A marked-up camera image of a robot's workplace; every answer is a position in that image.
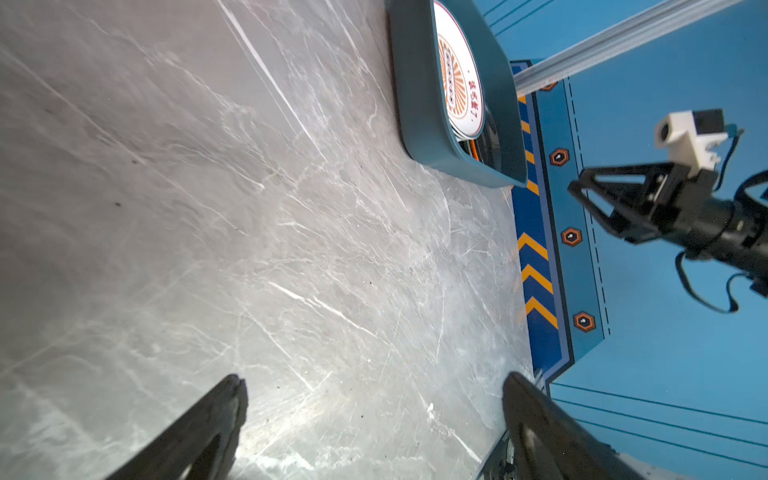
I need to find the right aluminium corner post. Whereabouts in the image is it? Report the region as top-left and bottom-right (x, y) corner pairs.
(514, 0), (740, 97)

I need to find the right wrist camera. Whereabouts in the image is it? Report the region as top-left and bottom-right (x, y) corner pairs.
(654, 109), (744, 179)

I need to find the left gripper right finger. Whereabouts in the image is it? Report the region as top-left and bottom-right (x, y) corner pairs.
(502, 372), (641, 480)

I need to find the sunburst plate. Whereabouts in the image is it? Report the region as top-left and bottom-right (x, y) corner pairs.
(433, 1), (485, 140)

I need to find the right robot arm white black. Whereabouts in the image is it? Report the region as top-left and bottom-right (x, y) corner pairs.
(568, 162), (767, 296)

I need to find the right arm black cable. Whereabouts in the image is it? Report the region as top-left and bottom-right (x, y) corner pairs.
(674, 250), (751, 315)

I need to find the teal plastic bin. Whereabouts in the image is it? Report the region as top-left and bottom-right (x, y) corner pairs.
(387, 1), (528, 188)

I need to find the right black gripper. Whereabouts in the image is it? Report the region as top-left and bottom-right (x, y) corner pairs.
(568, 163), (758, 261)

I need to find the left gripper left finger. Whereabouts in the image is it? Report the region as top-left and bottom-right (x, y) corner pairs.
(109, 374), (248, 479)

